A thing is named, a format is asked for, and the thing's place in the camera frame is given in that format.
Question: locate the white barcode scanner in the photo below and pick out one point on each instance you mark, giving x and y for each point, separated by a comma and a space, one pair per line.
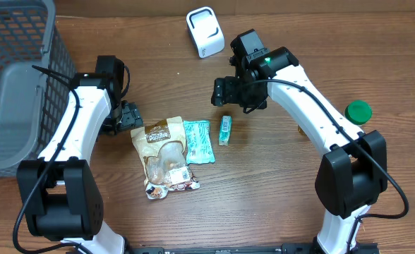
205, 31

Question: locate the grey plastic mesh basket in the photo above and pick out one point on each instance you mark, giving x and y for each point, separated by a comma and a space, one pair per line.
31, 103

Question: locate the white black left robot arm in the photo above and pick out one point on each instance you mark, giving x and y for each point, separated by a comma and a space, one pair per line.
61, 200

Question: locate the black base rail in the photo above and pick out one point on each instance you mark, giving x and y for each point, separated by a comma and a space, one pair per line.
221, 250

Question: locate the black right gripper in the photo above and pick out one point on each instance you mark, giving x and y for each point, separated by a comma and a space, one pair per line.
224, 91

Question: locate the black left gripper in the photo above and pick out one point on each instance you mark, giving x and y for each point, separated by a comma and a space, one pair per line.
133, 118

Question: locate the clear yellow liquid bottle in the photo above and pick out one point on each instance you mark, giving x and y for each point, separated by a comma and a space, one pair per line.
301, 131

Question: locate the teal Kleenex tissue pack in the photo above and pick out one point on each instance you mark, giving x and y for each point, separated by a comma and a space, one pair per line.
225, 131

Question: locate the brown snack packet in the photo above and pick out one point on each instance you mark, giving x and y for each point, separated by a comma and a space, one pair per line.
161, 148

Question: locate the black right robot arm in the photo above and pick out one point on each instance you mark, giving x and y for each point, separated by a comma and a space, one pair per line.
353, 164

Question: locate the green lid white jar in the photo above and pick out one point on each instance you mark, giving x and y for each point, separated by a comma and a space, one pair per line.
358, 112

